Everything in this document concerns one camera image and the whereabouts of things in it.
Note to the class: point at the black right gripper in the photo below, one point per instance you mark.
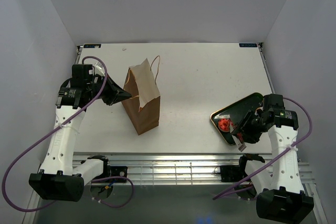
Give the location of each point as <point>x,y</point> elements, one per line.
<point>244,120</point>

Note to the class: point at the metal tongs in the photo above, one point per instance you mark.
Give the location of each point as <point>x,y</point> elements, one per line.
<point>237,136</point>

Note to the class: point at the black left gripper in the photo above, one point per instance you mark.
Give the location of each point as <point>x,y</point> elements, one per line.
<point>116,94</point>

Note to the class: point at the aluminium front rail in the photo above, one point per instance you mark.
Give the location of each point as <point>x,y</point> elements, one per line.
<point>173,169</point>

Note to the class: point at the brown paper bag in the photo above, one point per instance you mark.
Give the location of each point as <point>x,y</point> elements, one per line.
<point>143,108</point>

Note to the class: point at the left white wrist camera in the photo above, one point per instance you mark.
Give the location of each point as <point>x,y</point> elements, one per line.
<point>99,69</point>

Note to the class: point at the red fake donut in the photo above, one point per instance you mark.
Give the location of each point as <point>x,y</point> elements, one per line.
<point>224,124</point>

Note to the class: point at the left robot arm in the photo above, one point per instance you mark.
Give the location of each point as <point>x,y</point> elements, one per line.
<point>57,179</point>

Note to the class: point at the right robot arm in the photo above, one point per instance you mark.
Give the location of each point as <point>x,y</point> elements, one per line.
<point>280,196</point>

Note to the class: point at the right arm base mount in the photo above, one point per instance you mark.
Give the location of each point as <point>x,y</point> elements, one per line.
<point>229,173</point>

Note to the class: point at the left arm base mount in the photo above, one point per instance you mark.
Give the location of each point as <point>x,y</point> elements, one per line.
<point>118,171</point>

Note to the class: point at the green serving tray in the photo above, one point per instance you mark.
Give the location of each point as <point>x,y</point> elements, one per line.
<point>236,113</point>

